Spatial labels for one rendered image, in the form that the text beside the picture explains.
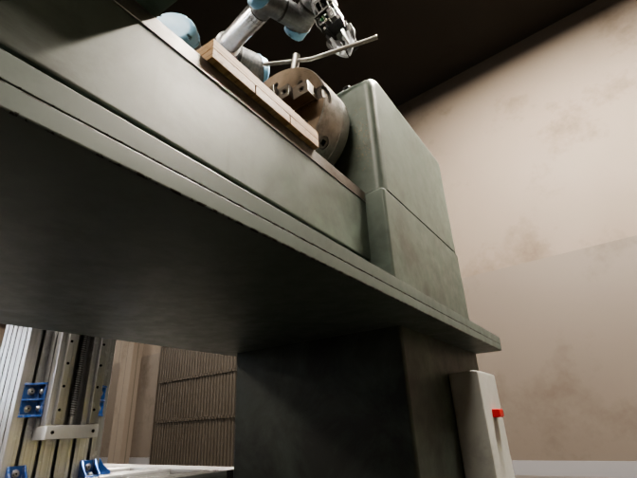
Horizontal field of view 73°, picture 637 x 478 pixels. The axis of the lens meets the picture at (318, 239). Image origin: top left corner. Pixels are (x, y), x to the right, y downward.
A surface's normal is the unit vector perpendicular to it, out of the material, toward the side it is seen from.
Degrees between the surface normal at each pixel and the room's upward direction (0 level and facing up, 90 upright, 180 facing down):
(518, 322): 90
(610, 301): 90
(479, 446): 90
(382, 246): 90
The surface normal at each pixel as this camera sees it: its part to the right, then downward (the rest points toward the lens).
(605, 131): -0.64, -0.28
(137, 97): 0.83, -0.26
